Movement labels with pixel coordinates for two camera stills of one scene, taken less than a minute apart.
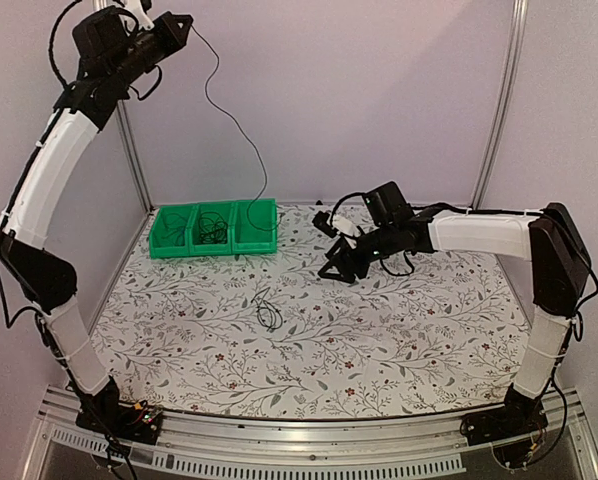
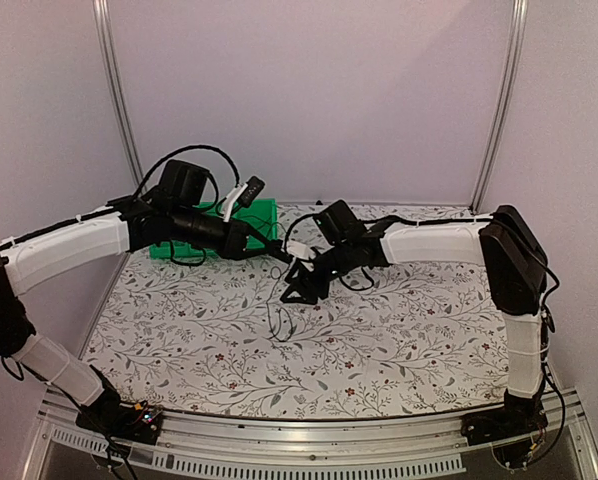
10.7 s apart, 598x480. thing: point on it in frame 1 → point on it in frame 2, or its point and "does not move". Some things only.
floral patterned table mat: [263, 334] does not move
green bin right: [254, 226] does not move
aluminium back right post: [520, 13] does not move
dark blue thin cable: [267, 314] → [278, 275]
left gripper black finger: [183, 20] → [273, 244]
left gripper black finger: [181, 29] → [274, 252]
